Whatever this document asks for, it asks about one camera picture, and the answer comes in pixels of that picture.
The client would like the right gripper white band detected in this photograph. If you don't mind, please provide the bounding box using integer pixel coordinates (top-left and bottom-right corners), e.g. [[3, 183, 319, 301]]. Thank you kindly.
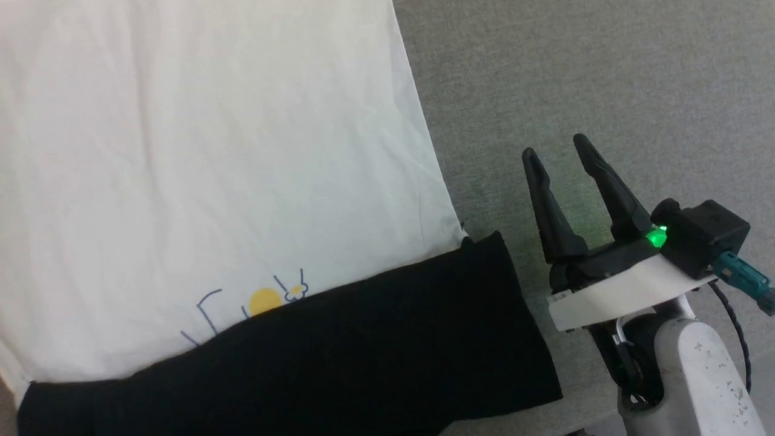
[[521, 134, 720, 332]]

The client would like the right camera teal connector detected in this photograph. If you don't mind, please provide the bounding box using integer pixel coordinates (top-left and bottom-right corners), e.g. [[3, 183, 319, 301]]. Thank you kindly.
[[711, 251, 775, 317]]

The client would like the grey fabric sofa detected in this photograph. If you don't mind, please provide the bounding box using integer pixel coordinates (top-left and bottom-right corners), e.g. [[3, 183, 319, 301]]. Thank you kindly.
[[392, 0, 775, 436]]

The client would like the white and black t-shirt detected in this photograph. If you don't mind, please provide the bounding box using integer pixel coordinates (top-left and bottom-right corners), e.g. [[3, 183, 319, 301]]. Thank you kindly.
[[0, 0, 564, 436]]

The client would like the thin black cable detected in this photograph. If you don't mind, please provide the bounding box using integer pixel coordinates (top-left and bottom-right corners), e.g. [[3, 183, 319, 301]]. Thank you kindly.
[[707, 281, 753, 395]]

